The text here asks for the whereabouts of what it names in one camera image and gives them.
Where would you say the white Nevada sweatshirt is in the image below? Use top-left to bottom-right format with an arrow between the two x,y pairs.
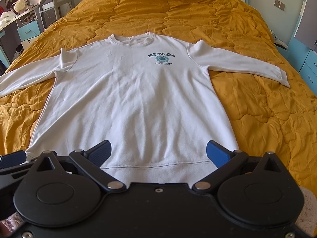
1,32 -> 288,185

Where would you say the mustard yellow quilt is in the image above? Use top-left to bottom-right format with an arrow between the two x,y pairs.
1,0 -> 316,192

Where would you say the white desk with blue trim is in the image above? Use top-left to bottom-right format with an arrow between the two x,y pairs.
1,4 -> 38,68

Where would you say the blue drawer cabinet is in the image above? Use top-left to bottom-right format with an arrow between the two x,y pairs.
17,20 -> 40,50

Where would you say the blue white wardrobe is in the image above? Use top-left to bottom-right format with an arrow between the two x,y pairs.
288,0 -> 316,93

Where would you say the wall light switch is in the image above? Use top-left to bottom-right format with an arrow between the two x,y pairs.
274,0 -> 285,11

